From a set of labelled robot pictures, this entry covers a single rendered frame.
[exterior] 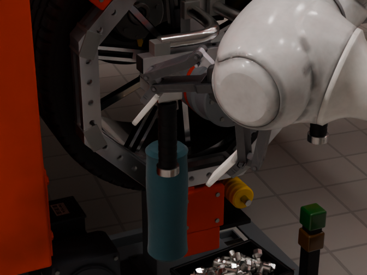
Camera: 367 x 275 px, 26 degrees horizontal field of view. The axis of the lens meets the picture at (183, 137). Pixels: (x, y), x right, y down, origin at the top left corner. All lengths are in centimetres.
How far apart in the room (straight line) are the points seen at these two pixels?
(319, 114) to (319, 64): 5
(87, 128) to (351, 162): 179
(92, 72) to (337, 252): 133
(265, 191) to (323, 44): 227
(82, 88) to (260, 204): 142
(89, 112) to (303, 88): 96
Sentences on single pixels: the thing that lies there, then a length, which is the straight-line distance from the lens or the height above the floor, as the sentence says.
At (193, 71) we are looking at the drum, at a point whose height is 89.
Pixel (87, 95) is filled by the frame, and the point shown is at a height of 85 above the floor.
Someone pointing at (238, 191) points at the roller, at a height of 53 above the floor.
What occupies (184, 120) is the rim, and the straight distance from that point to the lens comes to 187.
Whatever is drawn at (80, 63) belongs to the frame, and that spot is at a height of 92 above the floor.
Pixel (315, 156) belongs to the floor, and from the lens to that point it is 329.
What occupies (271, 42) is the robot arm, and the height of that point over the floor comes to 123.
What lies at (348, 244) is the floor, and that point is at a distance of 274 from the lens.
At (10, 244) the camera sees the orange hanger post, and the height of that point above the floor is 60.
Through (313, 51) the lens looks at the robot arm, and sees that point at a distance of 74.
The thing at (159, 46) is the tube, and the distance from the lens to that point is 144.
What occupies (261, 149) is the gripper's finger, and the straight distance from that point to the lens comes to 106.
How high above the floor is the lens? 146
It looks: 25 degrees down
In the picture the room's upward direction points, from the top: straight up
